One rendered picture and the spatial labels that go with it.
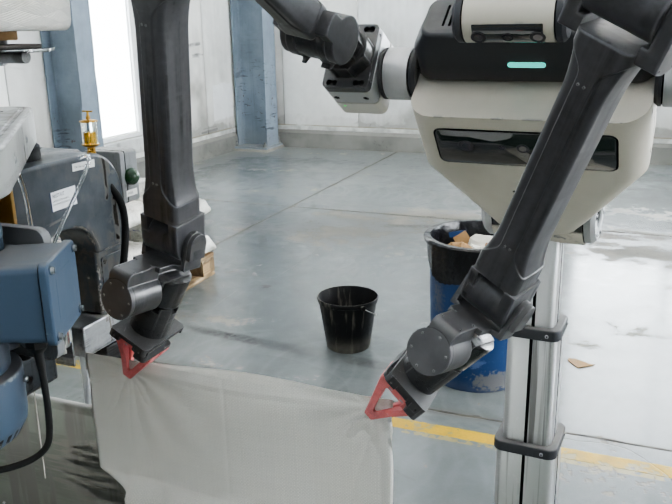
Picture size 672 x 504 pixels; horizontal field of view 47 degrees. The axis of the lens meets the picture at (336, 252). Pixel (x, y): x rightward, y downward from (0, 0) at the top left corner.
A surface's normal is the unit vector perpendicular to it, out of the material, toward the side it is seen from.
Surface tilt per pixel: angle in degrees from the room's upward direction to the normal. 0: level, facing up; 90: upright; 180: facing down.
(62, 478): 90
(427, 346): 77
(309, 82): 90
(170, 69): 102
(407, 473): 0
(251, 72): 90
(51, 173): 90
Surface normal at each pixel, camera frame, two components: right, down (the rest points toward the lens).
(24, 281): 0.04, 0.29
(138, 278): 0.84, 0.33
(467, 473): -0.02, -0.96
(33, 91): 0.92, 0.09
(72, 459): -0.38, 0.27
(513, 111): -0.29, -0.56
